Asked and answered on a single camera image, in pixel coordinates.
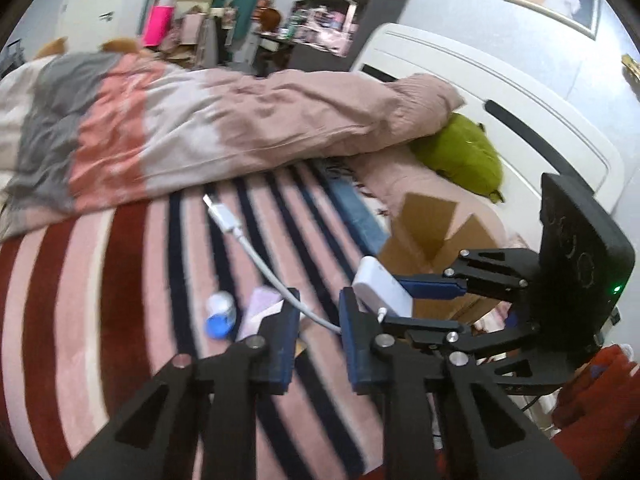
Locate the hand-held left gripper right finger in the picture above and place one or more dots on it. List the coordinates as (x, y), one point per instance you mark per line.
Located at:
(354, 350)

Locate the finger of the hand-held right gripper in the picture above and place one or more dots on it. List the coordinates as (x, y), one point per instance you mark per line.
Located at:
(432, 287)
(500, 340)

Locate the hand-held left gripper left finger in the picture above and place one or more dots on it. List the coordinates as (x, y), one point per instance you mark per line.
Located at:
(280, 345)

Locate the white charger adapter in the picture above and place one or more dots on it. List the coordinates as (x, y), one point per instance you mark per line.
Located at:
(380, 285)

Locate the brown cardboard box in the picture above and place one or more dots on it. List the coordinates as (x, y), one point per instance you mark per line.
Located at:
(440, 232)

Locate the pale pink packet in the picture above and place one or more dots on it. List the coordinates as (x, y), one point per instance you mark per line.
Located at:
(257, 307)

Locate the small white blue-capped bottle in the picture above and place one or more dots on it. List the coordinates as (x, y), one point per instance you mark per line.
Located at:
(221, 312)

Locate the red cloth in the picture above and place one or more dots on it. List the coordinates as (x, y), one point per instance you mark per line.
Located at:
(597, 390)

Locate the blue fringed cloth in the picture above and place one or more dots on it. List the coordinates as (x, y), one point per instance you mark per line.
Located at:
(352, 205)

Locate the green plush toy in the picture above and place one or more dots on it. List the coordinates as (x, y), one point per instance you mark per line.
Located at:
(462, 152)

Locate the striped bed sheet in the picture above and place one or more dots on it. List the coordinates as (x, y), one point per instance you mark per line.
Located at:
(115, 305)

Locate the white bed headboard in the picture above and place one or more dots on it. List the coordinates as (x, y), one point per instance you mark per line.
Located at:
(500, 90)

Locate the pink and grey quilt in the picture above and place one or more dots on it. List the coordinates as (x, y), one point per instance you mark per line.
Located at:
(210, 120)

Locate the cluttered storage shelf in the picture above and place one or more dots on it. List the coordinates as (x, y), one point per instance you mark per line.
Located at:
(330, 7)

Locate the brown plush toy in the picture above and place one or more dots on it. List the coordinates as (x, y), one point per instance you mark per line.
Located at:
(120, 46)

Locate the pink bottle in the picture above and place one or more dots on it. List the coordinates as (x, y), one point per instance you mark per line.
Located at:
(159, 22)

